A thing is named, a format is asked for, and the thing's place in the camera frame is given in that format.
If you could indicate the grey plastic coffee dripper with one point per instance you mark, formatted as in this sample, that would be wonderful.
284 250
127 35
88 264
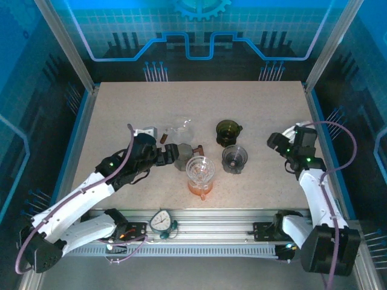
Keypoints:
234 158

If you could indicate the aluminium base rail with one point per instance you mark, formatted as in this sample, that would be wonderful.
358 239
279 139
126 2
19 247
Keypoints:
211 226

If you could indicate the dark green coffee dripper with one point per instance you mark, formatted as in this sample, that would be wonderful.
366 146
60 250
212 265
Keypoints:
228 131

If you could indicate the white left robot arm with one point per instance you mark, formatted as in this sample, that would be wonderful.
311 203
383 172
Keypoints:
75 199

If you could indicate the aluminium frame post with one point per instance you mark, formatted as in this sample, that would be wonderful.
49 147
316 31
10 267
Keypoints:
331 45
68 48

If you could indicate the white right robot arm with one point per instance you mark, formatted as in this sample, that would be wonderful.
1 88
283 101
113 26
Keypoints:
320 196

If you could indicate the silver metal bracket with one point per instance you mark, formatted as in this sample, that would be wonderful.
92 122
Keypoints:
148 130

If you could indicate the clear glass coffee server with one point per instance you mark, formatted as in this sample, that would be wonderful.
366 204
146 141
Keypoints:
181 131

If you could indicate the green triangular alarm clock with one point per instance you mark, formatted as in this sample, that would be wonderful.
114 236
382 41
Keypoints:
160 223

